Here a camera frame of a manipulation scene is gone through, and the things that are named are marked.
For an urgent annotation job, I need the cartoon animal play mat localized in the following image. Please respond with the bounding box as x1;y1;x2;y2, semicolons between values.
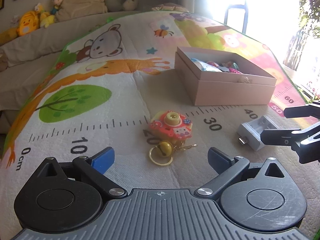
1;11;319;239

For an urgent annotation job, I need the beige sofa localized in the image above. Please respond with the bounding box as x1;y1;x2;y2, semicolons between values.
1;11;131;134

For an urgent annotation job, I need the yellow bell key ring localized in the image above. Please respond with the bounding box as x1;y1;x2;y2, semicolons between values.
149;140;198;167

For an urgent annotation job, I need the pink cardboard box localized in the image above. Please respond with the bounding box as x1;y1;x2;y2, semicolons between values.
175;47;277;106

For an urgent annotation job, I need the blue white toy in box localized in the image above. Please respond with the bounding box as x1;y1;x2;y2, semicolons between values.
191;58;221;72

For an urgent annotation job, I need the yellow duck plush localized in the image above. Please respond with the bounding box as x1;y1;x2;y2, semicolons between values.
17;10;40;36

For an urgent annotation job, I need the red yellow toy camera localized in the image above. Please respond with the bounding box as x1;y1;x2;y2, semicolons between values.
149;110;193;145

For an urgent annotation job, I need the pink basket in box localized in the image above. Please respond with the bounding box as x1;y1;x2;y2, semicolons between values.
229;63;242;74

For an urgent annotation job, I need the black metal chair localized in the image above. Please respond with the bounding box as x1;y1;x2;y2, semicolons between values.
223;3;249;34

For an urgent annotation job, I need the grey battery charger case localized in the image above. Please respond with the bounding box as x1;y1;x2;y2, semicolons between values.
237;115;279;151

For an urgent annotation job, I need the beige pillow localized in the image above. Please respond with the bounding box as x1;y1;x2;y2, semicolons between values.
55;0;107;22

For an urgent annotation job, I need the yellow small plush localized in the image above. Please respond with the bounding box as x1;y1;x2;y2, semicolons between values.
34;3;56;28

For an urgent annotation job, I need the small doll plush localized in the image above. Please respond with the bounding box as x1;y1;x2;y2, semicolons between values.
50;0;63;15

